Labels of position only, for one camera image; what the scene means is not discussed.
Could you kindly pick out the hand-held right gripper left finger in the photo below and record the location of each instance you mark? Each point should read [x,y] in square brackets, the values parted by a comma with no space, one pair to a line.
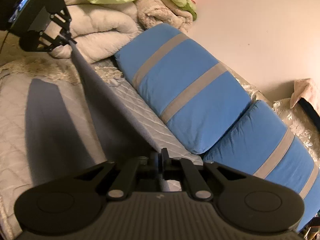
[153,166]

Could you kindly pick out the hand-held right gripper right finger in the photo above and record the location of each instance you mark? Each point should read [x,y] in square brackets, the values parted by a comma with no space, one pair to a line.
[167,166]

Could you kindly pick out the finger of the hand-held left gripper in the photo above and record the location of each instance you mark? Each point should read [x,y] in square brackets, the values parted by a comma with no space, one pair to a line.
[56,42]
[67,20]

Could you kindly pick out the grey fleece pants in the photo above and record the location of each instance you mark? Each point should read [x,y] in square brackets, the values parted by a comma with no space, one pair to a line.
[105,100]

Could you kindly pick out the cream comforter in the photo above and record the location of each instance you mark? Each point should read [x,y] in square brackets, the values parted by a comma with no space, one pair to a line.
[100,30]

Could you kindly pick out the quilted grey bedspread with lace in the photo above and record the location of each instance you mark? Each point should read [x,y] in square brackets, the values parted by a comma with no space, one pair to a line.
[15,110]

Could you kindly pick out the blue pillow with grey stripes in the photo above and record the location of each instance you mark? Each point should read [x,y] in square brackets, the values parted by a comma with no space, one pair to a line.
[182,87]
[255,142]

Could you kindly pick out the shiny floral fabric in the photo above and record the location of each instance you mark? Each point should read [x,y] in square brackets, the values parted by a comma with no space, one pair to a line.
[295,125]

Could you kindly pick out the pale lace cloth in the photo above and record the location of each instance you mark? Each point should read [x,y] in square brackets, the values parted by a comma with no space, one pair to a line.
[305,90]

